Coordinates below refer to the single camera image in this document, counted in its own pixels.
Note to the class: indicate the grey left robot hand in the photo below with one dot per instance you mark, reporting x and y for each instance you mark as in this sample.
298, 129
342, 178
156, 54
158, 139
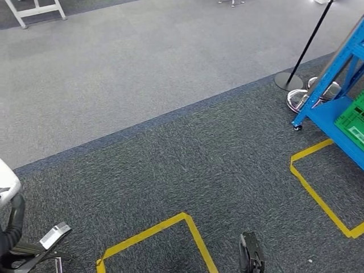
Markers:
18, 218

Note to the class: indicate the white plastic car part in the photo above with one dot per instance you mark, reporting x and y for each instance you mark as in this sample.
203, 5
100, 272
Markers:
8, 181

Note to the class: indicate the blue metal shelf rack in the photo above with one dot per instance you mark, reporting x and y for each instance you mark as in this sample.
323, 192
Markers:
327, 116

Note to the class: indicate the yellow floor tape outline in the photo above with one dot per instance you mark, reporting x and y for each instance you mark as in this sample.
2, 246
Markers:
196, 233

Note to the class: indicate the chrome stool base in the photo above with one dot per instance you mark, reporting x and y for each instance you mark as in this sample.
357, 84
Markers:
232, 3

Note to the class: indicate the green plastic crate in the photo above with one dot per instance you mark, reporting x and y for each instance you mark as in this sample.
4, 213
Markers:
353, 120

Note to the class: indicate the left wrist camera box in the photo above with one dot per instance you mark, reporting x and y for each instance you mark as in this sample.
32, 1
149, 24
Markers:
53, 235

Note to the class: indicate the white metal frame stand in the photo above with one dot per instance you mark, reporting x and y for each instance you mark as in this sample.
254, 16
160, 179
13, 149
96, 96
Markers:
37, 11

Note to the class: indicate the black stanchion post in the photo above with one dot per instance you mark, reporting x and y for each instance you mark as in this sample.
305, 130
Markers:
288, 81

